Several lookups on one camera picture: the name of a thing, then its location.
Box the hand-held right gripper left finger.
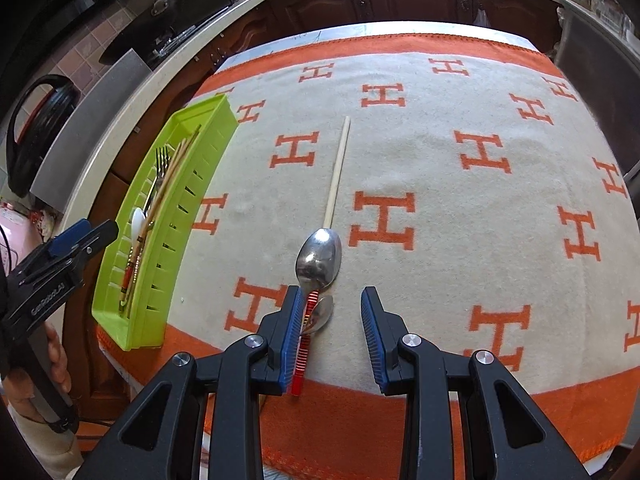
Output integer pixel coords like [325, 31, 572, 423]
[72, 285, 307, 480]

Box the large metal spoon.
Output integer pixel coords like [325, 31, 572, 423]
[294, 227, 343, 295]

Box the person's left hand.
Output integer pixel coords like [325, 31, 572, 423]
[0, 322, 70, 423]

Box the stainless steel panel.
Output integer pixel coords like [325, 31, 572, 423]
[30, 49, 153, 211]

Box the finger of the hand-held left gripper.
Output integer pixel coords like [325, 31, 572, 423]
[49, 219, 97, 259]
[20, 221, 120, 287]

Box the light wooden chopstick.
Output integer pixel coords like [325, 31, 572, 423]
[121, 140, 191, 308]

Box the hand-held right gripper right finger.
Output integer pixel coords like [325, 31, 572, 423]
[361, 286, 591, 480]

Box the metal fork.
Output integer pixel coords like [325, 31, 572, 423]
[147, 146, 171, 211]

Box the bamboo chopstick printed handle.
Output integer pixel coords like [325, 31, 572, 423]
[121, 127, 202, 318]

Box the bamboo chopstick red striped handle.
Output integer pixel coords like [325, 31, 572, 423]
[290, 116, 351, 396]
[120, 200, 156, 306]

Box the green plastic utensil tray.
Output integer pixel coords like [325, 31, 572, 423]
[91, 94, 239, 351]

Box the person's left forearm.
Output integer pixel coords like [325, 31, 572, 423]
[5, 405, 86, 480]

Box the grey metal appliance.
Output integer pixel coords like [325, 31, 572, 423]
[557, 7, 640, 186]

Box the orange and beige printed blanket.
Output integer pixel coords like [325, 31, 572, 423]
[95, 35, 640, 466]

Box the small metal spoon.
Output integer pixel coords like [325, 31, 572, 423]
[302, 296, 334, 336]

